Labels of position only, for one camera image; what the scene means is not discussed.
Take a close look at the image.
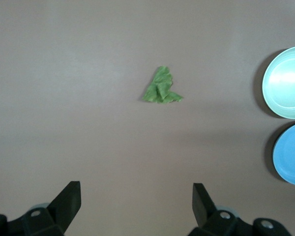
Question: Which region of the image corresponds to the mint green plate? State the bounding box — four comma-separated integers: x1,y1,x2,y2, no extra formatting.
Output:
262,45,295,119

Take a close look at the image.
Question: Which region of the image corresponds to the blue plate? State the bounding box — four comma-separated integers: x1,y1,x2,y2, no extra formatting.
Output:
272,122,295,186

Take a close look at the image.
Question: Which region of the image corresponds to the green lettuce leaf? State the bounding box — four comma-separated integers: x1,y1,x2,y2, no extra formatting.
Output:
141,65,184,104

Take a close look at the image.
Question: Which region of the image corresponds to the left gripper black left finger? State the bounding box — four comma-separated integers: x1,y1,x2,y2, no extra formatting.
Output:
0,181,82,236

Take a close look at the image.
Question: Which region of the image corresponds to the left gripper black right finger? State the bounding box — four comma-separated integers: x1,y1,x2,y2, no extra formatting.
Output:
188,183,292,236

